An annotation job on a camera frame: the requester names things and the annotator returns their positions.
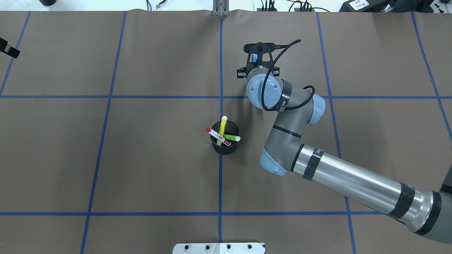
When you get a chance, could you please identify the black labelled box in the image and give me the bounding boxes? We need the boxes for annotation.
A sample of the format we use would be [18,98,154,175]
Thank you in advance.
[339,0,391,12]

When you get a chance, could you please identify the green highlighter pen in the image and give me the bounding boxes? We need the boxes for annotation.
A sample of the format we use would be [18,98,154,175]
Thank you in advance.
[223,134,241,142]

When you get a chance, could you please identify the black mesh pen holder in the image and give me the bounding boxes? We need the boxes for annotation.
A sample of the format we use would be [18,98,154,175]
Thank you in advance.
[210,120,240,155]

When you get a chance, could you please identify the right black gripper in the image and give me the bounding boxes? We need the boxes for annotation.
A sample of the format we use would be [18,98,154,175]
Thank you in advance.
[236,61,280,79]

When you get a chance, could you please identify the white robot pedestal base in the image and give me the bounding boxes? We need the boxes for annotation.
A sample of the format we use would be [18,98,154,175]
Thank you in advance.
[172,242,266,254]

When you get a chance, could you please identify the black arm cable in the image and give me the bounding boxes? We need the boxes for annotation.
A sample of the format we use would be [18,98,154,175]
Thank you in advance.
[263,40,315,112]

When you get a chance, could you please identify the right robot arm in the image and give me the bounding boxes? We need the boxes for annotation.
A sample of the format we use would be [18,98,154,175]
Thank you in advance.
[236,62,451,244]

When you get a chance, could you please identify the aluminium frame post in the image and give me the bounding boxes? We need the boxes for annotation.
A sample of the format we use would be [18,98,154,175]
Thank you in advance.
[212,0,230,18]

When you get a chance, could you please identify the red white marker pen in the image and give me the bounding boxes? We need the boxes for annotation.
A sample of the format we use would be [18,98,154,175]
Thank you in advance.
[206,127,232,147]

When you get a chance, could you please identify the yellow highlighter pen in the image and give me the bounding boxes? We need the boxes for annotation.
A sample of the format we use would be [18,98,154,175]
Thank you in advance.
[218,115,227,137]

